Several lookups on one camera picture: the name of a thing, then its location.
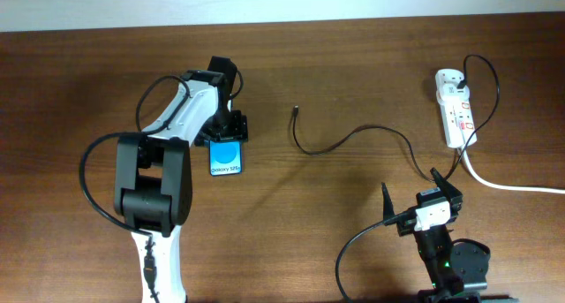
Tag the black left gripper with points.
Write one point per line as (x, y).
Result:
(236, 132)

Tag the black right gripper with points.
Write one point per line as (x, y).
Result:
(407, 219)

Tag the blue Galaxy smartphone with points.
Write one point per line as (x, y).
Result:
(225, 158)

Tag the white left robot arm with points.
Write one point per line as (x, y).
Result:
(153, 186)

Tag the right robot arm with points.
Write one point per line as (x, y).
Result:
(457, 268)

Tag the white charger plug adapter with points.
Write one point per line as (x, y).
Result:
(448, 91)

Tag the white power strip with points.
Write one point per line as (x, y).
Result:
(457, 118)

